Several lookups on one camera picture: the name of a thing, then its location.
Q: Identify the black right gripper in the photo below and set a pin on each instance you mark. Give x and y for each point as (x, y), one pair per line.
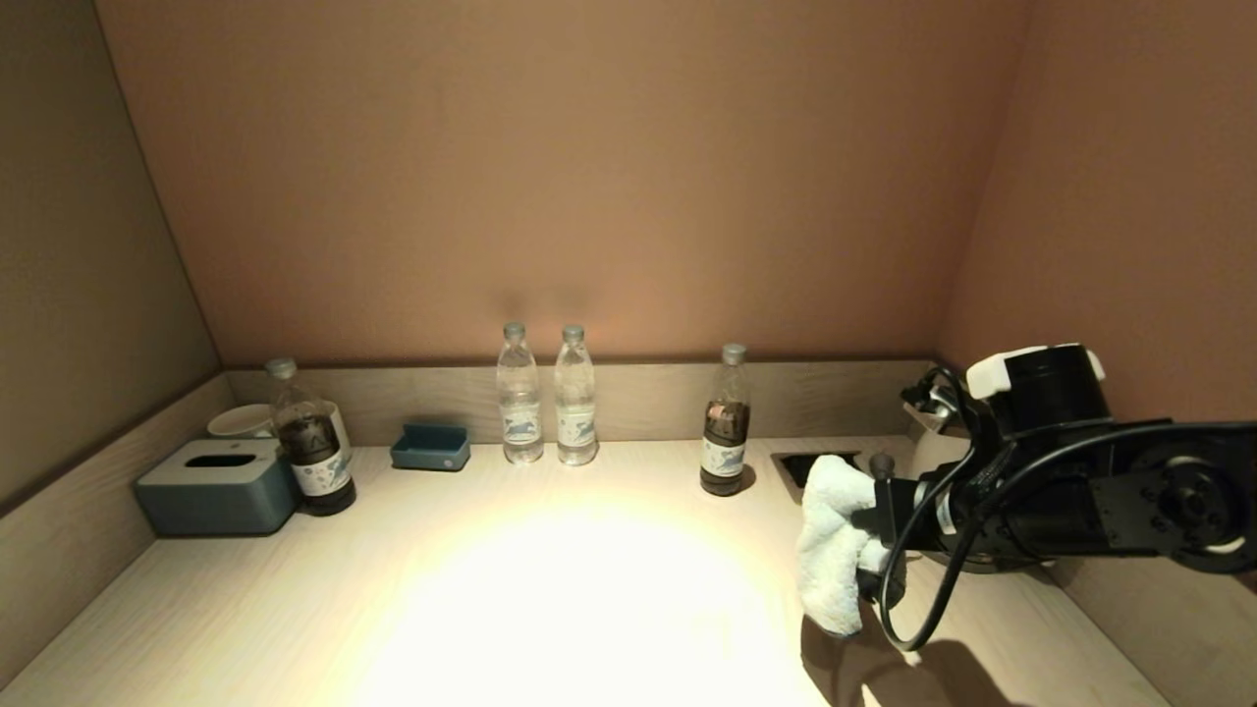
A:
(899, 511)

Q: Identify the light blue cleaning cloth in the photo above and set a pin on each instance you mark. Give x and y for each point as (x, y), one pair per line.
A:
(835, 550)

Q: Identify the red and black right arm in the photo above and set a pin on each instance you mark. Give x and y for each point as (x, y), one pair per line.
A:
(1129, 501)

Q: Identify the grey kettle base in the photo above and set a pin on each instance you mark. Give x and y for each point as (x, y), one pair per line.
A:
(967, 566)

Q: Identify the grey kettle power plug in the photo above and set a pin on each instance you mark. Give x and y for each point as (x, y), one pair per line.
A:
(881, 463)

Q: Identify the recessed black table socket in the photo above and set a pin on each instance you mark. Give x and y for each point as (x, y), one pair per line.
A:
(791, 469)

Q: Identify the dark drink bottle, nearly full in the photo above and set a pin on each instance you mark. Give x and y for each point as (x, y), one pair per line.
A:
(725, 440)

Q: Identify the clear water bottle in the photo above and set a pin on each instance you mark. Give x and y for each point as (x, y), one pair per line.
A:
(519, 410)
(576, 410)

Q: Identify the small blue plastic tray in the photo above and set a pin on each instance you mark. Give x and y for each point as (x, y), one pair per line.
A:
(430, 452)

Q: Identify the white ceramic cup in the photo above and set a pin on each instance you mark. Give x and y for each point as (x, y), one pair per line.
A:
(339, 425)
(239, 421)

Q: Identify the dark drink bottle, half full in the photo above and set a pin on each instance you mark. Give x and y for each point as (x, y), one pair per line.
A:
(317, 460)

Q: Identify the blue-grey tissue box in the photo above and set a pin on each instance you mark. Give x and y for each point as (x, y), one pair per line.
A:
(216, 501)

